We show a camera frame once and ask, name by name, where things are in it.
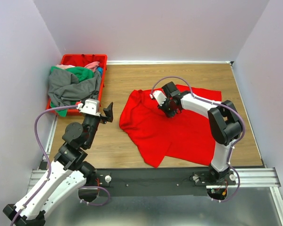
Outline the red t shirt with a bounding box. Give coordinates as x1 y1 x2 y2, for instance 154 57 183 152
119 90 215 168

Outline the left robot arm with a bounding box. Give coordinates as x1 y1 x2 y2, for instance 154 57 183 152
3 99 113 226

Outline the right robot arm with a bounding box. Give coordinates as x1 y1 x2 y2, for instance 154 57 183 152
150 82 245 185

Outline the blue garment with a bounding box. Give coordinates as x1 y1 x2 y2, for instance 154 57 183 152
97 67 103 74

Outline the grey t shirt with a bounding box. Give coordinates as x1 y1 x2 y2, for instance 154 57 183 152
48 69 102 111

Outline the green t shirt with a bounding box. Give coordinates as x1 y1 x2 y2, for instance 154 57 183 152
50 66 95 117

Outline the pink t shirt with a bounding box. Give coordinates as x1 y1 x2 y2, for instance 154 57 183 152
56 61 100 71

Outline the red plastic bin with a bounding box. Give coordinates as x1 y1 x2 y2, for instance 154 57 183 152
47 54 107 109

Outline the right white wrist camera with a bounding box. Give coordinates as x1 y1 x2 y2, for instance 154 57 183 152
150 90 166 106

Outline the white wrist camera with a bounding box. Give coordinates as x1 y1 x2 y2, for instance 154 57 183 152
150 90 166 106
76 98 100 117

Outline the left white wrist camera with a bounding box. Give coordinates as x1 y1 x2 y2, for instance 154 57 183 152
76 98 100 117

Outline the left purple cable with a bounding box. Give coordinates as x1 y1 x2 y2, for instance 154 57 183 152
8 105 82 226

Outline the purple cable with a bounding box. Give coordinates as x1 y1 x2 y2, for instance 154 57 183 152
8 105 82 226
150 75 246 203

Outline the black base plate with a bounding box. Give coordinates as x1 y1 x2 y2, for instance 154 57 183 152
78 167 236 202

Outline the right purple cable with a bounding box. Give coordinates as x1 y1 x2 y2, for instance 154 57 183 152
150 75 246 203

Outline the aluminium frame rail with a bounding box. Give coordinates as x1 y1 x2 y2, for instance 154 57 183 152
27 116 283 225

